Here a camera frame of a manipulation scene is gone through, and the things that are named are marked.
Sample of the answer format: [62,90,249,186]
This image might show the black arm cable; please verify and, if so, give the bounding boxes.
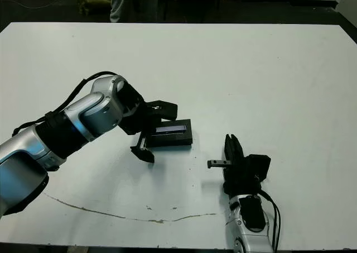
[258,190,282,252]
[12,71,119,138]

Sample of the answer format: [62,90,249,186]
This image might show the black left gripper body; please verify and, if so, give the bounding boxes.
[118,82,153,151]

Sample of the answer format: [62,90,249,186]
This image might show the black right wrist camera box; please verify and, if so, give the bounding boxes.
[247,154,272,182]

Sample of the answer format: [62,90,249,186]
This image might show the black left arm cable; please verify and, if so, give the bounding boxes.
[12,71,119,138]

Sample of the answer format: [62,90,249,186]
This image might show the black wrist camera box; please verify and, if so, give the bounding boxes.
[247,154,272,182]
[144,99,179,122]

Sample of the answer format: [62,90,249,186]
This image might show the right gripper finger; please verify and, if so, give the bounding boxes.
[230,134,247,165]
[224,135,235,168]

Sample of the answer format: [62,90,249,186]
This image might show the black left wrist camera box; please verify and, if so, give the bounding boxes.
[144,99,179,122]

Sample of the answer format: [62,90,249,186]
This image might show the black box lid blue label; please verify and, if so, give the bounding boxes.
[144,118,194,150]

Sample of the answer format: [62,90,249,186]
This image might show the person legs grey trousers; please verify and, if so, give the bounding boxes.
[109,0,158,23]

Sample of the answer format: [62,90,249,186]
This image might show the yellow green plant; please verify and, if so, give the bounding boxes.
[72,0,111,15]

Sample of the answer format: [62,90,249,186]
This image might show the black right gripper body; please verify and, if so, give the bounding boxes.
[208,155,262,197]

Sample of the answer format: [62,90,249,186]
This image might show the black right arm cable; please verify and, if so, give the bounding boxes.
[258,190,282,252]

